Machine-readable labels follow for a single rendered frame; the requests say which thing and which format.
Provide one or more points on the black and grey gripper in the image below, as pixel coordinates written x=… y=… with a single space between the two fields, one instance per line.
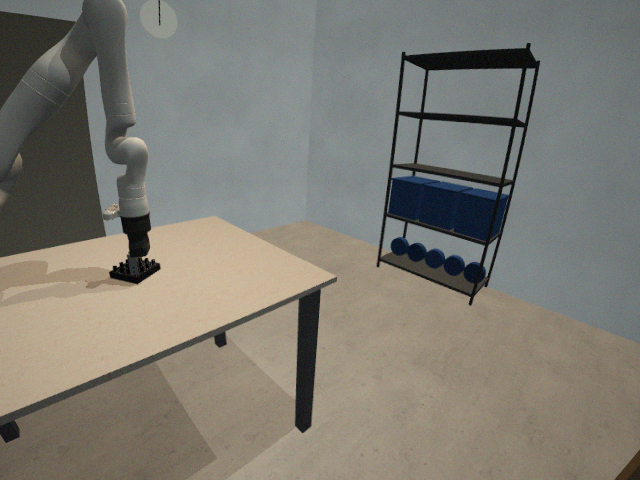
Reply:
x=135 y=220

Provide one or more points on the black knob box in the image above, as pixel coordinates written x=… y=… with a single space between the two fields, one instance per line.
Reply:
x=147 y=268

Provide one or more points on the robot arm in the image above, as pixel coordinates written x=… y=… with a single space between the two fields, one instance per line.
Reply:
x=51 y=80

